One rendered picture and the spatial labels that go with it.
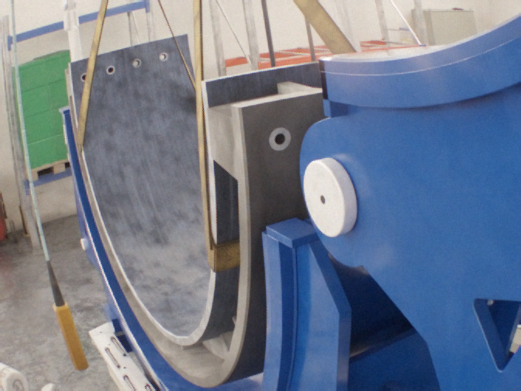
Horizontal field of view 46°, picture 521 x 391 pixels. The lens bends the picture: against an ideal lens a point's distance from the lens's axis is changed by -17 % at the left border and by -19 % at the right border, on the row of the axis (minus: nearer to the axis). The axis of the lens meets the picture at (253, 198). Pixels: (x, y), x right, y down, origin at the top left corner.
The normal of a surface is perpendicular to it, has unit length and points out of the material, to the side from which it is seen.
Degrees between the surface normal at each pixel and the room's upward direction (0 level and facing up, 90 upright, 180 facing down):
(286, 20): 90
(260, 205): 102
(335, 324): 90
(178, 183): 45
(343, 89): 90
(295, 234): 0
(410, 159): 90
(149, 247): 25
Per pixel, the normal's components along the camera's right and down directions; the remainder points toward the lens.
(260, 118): 0.43, 0.29
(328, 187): -0.89, 0.25
